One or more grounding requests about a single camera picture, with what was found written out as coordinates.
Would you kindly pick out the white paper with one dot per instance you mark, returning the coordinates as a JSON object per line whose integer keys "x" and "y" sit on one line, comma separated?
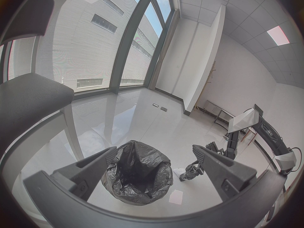
{"x": 177, "y": 172}

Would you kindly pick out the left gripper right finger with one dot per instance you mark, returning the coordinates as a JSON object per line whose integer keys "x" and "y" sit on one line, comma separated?
{"x": 220, "y": 179}

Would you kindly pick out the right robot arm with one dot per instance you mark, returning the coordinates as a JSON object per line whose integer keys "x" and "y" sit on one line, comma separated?
{"x": 244, "y": 120}

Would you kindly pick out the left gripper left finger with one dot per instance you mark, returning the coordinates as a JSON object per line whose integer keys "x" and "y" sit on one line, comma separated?
{"x": 87, "y": 177}

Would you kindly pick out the black plastic bag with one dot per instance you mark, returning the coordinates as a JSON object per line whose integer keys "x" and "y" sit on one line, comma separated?
{"x": 154, "y": 160}

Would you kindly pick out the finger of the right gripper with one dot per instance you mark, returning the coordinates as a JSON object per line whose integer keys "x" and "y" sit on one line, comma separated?
{"x": 197, "y": 170}

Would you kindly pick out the black plastic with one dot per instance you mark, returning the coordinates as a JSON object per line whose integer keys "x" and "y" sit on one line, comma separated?
{"x": 185, "y": 174}

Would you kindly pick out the grey padded white-framed chair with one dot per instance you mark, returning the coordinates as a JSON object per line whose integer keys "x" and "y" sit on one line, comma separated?
{"x": 30, "y": 98}

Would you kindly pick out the window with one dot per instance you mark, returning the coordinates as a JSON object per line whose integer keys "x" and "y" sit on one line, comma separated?
{"x": 122, "y": 63}

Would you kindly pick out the ceiling light panel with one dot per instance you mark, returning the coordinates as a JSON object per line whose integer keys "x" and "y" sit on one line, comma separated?
{"x": 277, "y": 35}

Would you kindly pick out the white table with black legs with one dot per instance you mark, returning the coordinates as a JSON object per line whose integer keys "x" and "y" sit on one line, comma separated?
{"x": 226, "y": 113}

